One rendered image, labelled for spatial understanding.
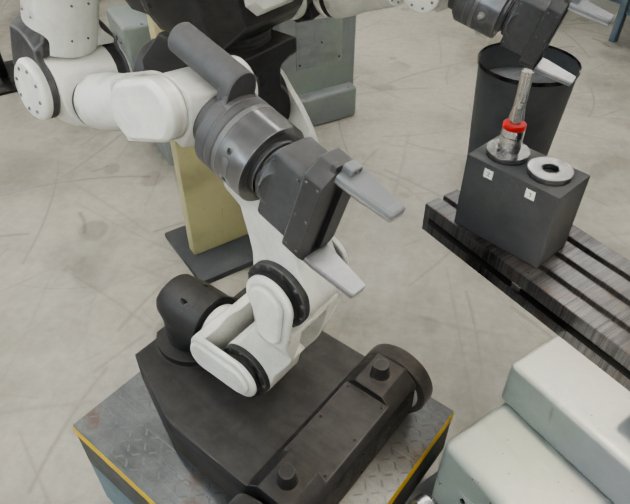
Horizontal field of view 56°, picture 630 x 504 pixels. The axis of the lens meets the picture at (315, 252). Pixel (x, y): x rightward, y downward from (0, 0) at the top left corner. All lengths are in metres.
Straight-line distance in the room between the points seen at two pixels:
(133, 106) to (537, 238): 0.91
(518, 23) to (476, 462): 0.79
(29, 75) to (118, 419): 1.12
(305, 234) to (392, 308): 1.96
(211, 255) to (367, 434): 1.48
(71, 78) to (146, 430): 1.10
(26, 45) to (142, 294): 1.89
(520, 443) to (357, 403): 0.39
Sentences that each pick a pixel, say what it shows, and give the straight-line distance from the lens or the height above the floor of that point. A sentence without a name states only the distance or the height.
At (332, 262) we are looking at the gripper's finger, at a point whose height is 1.41.
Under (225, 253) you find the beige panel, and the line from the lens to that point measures 2.70.
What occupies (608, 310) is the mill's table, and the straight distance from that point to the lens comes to 1.32.
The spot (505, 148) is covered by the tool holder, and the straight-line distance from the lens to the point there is 1.31.
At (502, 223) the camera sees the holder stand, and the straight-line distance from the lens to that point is 1.34.
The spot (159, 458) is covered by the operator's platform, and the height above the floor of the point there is 0.40.
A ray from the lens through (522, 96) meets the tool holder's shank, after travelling 1.27.
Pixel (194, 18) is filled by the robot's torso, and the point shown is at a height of 1.51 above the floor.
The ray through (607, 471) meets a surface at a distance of 1.25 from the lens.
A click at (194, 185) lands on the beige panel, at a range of 2.51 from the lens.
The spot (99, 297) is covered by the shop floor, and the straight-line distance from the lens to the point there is 2.68.
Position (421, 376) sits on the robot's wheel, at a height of 0.57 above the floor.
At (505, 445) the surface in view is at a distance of 1.29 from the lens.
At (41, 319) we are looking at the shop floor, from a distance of 2.67.
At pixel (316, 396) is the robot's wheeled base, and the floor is 0.57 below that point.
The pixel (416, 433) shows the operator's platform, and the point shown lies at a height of 0.40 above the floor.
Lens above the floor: 1.80
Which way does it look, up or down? 41 degrees down
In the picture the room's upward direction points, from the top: straight up
